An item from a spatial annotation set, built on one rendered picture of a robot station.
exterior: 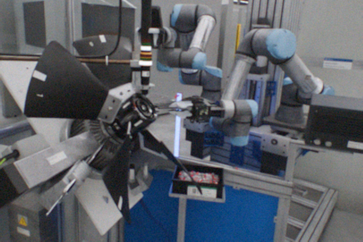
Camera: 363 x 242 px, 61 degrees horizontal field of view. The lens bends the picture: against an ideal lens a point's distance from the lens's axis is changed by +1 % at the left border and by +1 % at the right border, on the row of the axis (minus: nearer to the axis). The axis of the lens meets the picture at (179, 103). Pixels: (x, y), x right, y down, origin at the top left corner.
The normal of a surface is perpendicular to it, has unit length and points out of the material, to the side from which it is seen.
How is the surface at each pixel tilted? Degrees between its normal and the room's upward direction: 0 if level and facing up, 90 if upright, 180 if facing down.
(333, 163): 90
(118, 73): 50
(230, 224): 90
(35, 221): 90
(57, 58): 72
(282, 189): 90
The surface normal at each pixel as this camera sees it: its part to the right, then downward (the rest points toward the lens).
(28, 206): 0.05, -0.97
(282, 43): 0.43, 0.15
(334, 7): -0.37, 0.20
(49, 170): 0.74, -0.52
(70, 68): 0.70, -0.05
